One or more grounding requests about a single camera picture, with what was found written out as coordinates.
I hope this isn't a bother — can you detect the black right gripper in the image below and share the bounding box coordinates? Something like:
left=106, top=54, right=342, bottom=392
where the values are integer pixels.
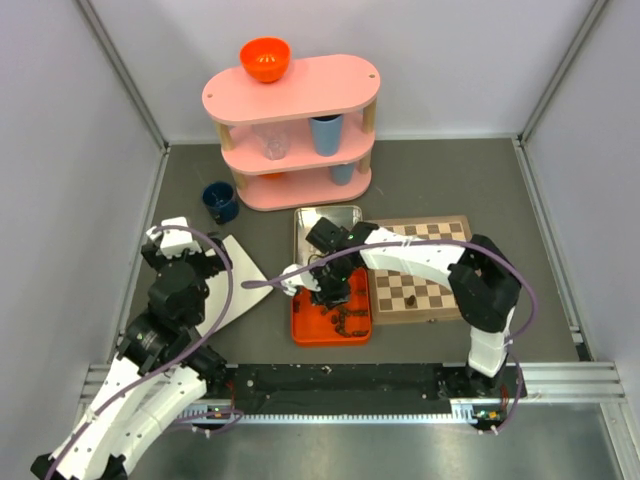
left=302, top=254, right=352, bottom=311

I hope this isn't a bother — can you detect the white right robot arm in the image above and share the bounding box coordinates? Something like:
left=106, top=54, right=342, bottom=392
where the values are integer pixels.
left=301, top=218, right=521, bottom=396

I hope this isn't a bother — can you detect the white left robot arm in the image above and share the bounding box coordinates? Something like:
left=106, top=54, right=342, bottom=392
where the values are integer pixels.
left=31, top=221, right=232, bottom=479

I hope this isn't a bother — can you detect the wooden chess board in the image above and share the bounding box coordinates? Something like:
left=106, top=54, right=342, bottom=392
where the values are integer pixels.
left=368, top=215, right=472, bottom=325

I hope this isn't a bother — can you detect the orange tin box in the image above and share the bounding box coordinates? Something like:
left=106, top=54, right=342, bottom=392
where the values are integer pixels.
left=290, top=269, right=373, bottom=347

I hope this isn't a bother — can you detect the white paper sheet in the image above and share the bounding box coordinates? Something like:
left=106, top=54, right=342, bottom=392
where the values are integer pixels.
left=196, top=235, right=273, bottom=336

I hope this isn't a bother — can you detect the dark blue mug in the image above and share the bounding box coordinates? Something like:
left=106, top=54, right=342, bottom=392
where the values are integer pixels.
left=201, top=181, right=239, bottom=225

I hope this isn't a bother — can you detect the blue cup bottom shelf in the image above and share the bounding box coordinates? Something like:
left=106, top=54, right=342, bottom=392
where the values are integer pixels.
left=329, top=163, right=356, bottom=186

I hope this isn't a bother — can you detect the blue cup shelf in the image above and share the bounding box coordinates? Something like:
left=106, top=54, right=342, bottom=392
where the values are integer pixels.
left=329, top=163, right=356, bottom=186
left=309, top=115, right=344, bottom=157

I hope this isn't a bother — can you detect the pink three-tier shelf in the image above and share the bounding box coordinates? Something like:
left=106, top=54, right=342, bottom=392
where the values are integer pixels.
left=202, top=54, right=381, bottom=211

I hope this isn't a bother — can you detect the blue cup middle shelf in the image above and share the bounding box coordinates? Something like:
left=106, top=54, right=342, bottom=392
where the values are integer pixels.
left=309, top=115, right=344, bottom=157

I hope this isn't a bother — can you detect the clear glass cup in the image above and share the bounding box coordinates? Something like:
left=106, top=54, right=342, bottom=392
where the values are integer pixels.
left=252, top=122, right=290, bottom=161

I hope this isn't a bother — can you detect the orange bowl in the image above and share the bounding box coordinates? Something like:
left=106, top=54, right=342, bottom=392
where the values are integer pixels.
left=239, top=37, right=291, bottom=84

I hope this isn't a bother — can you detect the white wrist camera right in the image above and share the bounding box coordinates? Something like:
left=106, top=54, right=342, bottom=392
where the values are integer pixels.
left=279, top=264, right=320, bottom=297

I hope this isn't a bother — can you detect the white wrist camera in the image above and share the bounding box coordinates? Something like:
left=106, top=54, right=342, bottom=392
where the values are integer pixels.
left=279, top=264, right=320, bottom=297
left=146, top=217, right=202, bottom=259

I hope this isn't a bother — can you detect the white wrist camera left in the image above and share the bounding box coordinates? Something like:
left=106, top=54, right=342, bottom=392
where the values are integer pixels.
left=146, top=217, right=202, bottom=259

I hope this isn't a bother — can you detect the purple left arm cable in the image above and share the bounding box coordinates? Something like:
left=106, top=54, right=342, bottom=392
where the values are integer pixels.
left=44, top=225, right=246, bottom=480

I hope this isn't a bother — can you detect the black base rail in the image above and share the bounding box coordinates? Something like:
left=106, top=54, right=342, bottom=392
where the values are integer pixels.
left=202, top=363, right=526, bottom=416

